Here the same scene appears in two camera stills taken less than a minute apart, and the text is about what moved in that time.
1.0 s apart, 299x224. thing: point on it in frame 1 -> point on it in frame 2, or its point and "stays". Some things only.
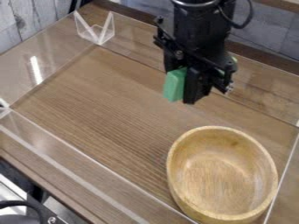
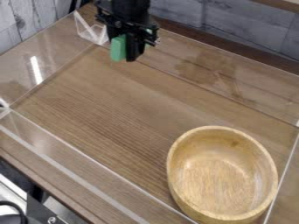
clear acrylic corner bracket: x=98 y=34 stays
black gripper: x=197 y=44 -> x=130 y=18
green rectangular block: x=174 y=84 -> x=118 y=47
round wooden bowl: x=222 y=176 stays
